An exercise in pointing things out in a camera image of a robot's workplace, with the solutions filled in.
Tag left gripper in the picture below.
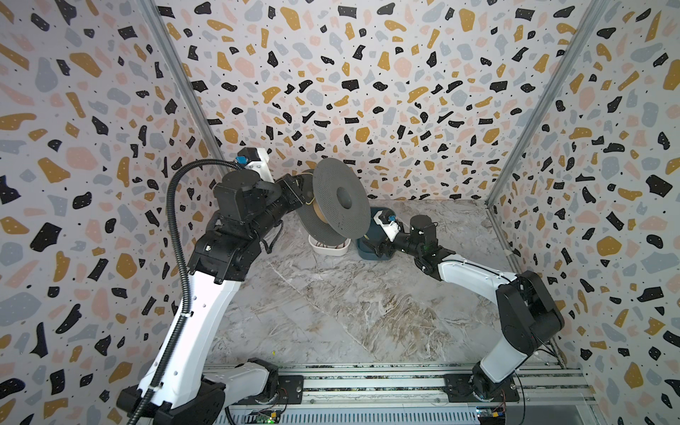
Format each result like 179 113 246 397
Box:
255 172 308 244

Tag grey cable spool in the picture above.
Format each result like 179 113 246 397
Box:
297 158 371 245

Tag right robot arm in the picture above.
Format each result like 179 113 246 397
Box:
368 209 565 402

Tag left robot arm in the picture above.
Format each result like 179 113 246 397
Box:
117 169 313 424

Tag teal plastic bin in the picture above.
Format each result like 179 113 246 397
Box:
355 206 394 261

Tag white plastic bin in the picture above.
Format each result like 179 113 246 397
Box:
307 236 352 257

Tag right green circuit board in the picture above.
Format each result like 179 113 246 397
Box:
476 407 506 425

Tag green circuit board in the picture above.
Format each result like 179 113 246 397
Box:
476 407 506 425
244 410 282 424

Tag left green circuit board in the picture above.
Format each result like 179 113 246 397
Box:
244 410 282 424

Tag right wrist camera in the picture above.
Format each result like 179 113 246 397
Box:
373 209 402 242

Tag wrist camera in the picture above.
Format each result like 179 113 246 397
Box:
236 147 274 182
373 209 402 242

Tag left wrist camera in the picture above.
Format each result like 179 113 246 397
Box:
236 147 274 182

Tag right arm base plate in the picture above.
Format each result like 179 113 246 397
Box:
443 373 521 403

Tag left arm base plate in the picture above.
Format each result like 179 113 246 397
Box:
236 375 305 407

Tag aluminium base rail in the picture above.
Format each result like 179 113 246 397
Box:
215 361 606 424

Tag left aluminium corner post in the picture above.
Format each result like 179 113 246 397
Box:
136 0 225 160

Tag aluminium corner post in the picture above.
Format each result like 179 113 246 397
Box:
136 0 225 160
485 0 607 211

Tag right aluminium corner post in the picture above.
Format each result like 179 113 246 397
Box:
485 0 607 211

